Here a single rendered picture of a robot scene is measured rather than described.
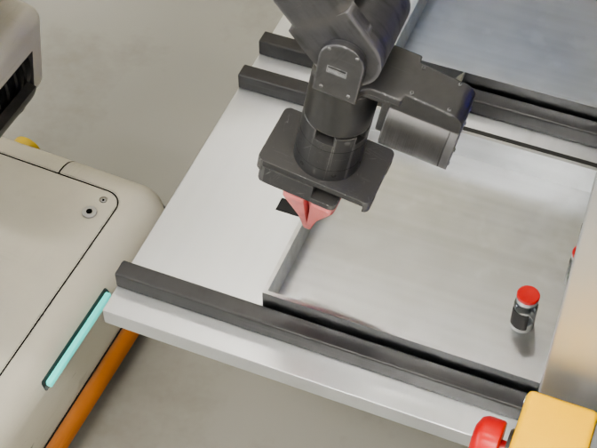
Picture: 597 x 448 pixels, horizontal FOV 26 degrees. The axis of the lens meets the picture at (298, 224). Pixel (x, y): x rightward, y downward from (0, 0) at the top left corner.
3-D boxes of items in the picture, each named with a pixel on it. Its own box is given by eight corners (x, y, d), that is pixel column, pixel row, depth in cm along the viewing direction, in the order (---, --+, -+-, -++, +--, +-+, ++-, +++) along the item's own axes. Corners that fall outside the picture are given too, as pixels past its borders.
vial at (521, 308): (536, 318, 118) (543, 291, 115) (529, 337, 117) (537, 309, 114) (513, 311, 119) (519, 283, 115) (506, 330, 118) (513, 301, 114)
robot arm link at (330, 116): (330, 25, 101) (303, 72, 98) (411, 56, 101) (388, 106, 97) (316, 84, 107) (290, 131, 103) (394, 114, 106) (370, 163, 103)
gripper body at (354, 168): (365, 218, 107) (383, 163, 102) (253, 171, 109) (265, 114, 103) (392, 164, 111) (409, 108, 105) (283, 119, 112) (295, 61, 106)
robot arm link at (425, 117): (362, -38, 97) (322, 38, 92) (506, 17, 96) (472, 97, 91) (338, 65, 107) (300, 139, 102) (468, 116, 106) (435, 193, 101)
